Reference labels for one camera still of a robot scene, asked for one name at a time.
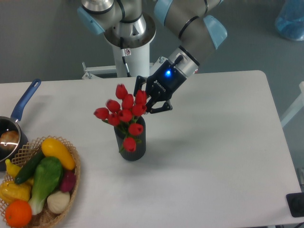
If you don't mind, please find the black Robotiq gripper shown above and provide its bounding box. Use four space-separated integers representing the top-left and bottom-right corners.
133 60 186 114

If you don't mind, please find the red tulip bouquet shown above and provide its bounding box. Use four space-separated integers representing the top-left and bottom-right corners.
93 83 148 153

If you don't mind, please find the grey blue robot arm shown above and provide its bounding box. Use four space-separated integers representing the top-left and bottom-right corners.
77 0 227 114

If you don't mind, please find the dark grey ribbed vase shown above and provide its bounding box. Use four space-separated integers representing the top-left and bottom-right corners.
114 117 146 161

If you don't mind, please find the yellow squash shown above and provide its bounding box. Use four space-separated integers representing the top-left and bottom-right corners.
41 138 76 171

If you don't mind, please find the purple red onion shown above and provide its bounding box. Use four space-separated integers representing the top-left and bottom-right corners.
59 171 76 192

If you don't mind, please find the green bok choy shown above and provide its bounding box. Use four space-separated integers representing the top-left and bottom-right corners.
28 156 63 216

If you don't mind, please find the white garlic bulb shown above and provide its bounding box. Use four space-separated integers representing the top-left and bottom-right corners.
47 191 70 214

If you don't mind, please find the brown bread roll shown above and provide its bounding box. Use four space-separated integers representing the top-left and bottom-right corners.
0 131 19 152

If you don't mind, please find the green cucumber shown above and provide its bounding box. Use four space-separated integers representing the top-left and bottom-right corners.
14 150 45 184

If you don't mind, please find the blue water bottle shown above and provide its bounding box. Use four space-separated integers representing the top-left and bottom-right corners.
275 0 304 41

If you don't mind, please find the yellow banana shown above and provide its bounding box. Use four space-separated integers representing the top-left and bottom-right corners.
5 159 34 186

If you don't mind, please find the woven wicker basket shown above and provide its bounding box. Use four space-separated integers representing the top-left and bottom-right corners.
0 135 81 228

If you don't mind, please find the yellow corn cob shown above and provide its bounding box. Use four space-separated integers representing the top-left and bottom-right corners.
0 180 31 204

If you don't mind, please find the black device at edge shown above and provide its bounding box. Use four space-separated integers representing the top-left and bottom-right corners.
286 192 304 218

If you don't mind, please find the orange fruit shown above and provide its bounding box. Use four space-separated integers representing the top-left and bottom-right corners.
5 200 32 228

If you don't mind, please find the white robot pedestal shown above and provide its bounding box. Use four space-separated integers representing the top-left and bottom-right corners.
82 13 161 79

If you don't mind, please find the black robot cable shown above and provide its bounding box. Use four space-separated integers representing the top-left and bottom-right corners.
120 37 132 77

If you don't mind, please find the white frame leg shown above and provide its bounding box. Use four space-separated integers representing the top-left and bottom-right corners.
280 81 304 127

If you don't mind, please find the blue handled saucepan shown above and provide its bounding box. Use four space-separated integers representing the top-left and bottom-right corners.
0 79 41 171

